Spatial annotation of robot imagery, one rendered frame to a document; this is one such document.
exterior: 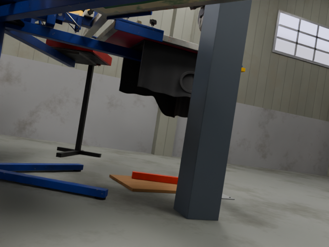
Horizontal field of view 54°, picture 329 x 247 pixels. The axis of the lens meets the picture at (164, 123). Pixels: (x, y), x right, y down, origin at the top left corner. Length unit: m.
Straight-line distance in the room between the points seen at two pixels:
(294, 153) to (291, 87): 1.28
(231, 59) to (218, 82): 0.14
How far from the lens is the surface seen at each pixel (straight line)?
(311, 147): 7.05
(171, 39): 2.04
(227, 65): 1.69
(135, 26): 1.96
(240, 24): 1.77
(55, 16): 2.11
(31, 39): 2.52
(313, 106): 7.06
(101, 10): 1.71
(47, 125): 4.95
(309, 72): 7.01
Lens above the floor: 0.42
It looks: 1 degrees up
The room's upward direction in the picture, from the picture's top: 9 degrees clockwise
